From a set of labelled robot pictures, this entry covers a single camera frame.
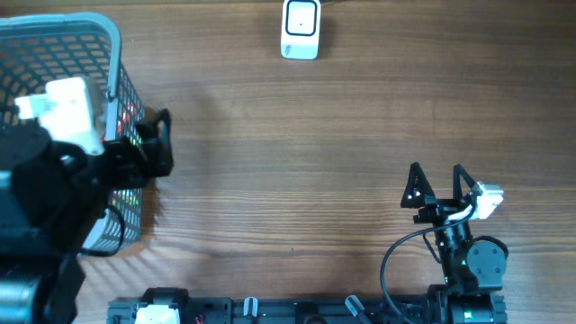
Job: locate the white barcode scanner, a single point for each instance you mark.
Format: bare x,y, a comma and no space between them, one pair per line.
300,29

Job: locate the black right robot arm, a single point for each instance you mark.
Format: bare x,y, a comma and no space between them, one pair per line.
473,267

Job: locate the grey plastic shopping basket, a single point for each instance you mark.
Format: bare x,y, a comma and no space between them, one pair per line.
38,49

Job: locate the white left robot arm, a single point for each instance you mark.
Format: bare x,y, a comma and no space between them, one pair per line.
52,193

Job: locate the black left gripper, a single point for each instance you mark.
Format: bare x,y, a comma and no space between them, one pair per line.
139,169

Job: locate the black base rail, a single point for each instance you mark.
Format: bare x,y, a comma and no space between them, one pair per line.
174,305

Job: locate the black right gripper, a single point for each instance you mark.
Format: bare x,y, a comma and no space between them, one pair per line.
438,207

